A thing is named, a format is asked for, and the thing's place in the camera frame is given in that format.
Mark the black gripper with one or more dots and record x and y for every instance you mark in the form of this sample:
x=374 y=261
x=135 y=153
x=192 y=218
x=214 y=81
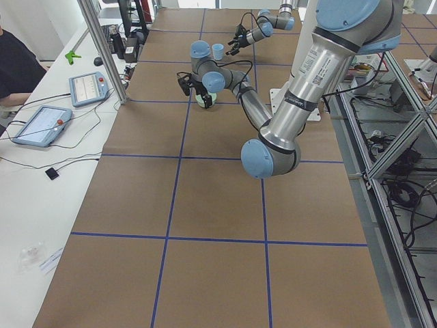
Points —
x=200 y=89
x=242 y=39

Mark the green ceramic bowl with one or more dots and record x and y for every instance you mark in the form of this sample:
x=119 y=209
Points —
x=213 y=95

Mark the blue plastic cup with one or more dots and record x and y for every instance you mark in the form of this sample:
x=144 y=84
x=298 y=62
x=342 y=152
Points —
x=218 y=51

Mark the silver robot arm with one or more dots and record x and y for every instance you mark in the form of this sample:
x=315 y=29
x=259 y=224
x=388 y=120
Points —
x=342 y=29
x=265 y=24

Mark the black steel water bottle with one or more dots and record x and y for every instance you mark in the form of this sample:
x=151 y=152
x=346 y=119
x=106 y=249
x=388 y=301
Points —
x=118 y=45

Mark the orange black electronics board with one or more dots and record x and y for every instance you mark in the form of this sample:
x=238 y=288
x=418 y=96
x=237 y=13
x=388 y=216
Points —
x=128 y=71

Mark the black box with label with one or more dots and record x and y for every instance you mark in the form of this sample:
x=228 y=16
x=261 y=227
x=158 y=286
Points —
x=131 y=52

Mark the black computer mouse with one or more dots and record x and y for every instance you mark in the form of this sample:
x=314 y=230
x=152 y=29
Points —
x=98 y=61

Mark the far teach pendant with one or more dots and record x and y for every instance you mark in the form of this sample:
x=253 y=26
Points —
x=89 y=88

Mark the teach pendant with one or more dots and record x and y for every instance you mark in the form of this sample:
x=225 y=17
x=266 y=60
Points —
x=89 y=88
x=43 y=127

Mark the green plastic clamp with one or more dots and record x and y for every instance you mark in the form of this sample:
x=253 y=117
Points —
x=70 y=56

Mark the near teach pendant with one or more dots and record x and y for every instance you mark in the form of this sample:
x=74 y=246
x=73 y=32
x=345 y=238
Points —
x=43 y=127

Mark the small black square device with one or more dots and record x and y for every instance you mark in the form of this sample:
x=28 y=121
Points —
x=52 y=173

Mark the person in black shirt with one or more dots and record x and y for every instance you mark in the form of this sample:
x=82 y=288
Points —
x=21 y=73

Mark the clear plastic bag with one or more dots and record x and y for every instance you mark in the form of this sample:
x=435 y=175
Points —
x=31 y=256

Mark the aluminium frame post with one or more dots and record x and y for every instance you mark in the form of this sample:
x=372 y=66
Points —
x=93 y=25

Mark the aluminium side frame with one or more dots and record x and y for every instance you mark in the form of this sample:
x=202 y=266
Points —
x=387 y=132

